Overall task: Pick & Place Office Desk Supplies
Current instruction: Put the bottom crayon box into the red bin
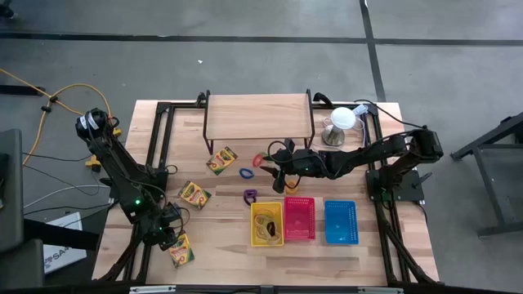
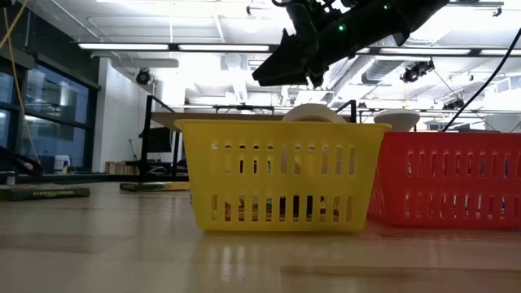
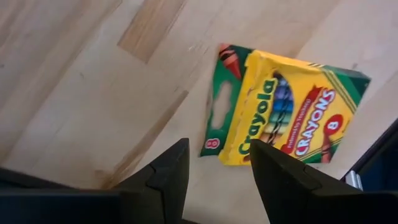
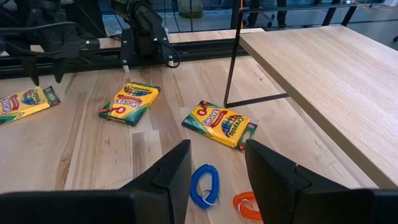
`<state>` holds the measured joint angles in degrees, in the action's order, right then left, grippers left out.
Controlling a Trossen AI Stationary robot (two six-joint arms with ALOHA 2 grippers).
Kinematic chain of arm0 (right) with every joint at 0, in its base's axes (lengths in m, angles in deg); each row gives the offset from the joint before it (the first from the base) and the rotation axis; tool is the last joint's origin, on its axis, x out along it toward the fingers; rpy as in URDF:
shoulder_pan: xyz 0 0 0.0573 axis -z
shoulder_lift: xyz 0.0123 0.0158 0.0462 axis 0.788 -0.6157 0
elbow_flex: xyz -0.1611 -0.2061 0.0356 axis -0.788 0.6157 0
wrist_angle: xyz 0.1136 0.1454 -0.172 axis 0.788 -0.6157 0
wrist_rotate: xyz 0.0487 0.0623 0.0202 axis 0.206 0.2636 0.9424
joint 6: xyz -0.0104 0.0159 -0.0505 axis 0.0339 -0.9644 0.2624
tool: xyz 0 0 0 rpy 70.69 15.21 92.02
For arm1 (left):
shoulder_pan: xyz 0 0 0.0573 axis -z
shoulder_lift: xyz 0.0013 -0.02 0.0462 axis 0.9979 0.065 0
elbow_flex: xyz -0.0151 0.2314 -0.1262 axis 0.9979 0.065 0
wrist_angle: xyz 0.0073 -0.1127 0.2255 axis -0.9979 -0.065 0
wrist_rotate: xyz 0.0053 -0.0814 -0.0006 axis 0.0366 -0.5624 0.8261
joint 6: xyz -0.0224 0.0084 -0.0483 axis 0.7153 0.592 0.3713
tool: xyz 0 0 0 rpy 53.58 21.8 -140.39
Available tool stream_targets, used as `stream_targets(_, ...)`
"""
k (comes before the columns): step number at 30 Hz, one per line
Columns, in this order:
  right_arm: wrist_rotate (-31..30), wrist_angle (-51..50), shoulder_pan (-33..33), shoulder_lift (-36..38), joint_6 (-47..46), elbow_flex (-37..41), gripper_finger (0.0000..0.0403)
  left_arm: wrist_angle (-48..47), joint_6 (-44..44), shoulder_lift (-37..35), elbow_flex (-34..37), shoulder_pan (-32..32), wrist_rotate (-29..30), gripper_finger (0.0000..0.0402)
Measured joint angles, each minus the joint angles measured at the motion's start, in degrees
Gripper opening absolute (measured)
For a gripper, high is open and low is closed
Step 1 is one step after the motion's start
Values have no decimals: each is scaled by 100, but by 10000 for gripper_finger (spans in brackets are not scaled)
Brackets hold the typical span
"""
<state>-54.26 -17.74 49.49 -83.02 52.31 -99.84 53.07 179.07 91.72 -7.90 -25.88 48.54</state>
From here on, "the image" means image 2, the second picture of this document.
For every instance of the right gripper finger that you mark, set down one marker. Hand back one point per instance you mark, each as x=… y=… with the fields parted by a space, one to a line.
x=285 y=76
x=291 y=51

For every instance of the yellow plastic basket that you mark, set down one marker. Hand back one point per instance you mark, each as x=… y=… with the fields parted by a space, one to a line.
x=285 y=134

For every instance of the red plastic basket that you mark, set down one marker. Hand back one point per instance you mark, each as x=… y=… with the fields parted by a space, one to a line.
x=447 y=140

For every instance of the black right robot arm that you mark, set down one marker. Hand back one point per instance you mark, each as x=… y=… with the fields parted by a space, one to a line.
x=386 y=20

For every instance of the ceiling tube light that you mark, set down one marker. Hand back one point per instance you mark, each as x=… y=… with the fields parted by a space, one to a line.
x=124 y=46
x=500 y=52
x=364 y=50
x=224 y=47
x=425 y=51

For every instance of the black spotlight cluster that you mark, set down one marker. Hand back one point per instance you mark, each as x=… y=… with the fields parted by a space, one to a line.
x=415 y=71

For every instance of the black computer monitor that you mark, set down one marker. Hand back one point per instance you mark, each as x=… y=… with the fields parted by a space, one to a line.
x=159 y=140

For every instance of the black ceiling spotlight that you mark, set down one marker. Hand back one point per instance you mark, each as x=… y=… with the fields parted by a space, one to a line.
x=143 y=76

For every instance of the stacked wooden boards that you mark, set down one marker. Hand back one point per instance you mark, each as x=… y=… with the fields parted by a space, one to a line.
x=120 y=167

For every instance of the large glass window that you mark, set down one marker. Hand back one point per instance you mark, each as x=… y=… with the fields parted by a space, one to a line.
x=57 y=106

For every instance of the white bucket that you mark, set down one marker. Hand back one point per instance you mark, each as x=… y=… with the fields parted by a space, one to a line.
x=61 y=163

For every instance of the silver ventilation duct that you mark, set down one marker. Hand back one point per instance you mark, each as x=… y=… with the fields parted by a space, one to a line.
x=382 y=71

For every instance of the small white-capped post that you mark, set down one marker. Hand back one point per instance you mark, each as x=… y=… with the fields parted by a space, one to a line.
x=10 y=177

